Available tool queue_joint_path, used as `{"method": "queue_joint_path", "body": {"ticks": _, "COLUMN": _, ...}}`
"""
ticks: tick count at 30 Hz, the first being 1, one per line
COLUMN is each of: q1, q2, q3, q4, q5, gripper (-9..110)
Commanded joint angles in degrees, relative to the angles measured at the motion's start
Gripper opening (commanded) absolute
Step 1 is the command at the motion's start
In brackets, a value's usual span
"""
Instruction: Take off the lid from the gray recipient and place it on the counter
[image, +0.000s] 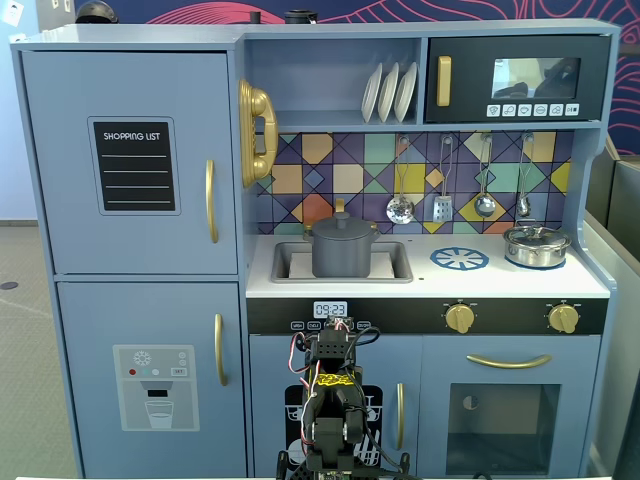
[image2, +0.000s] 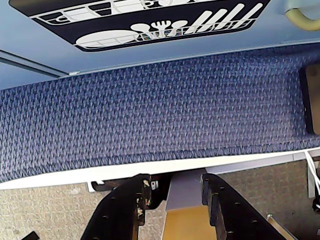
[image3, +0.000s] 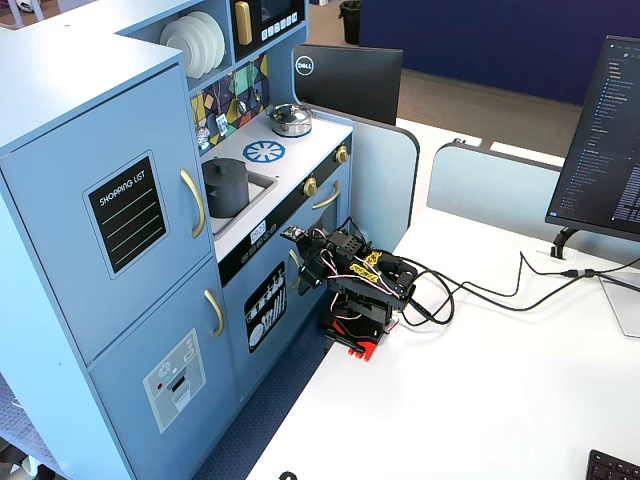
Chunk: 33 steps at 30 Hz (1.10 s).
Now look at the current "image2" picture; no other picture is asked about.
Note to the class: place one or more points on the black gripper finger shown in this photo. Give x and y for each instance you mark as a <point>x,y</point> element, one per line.
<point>240,215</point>
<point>117,215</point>

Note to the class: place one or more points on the yellow and grey table leg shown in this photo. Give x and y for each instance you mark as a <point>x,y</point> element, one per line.
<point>185,207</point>

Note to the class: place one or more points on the wooden box with black edge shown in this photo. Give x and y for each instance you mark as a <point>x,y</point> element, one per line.
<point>312,100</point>

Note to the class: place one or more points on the blue dishwasher print cabinet door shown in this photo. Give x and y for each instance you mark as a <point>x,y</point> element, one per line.
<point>175,22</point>

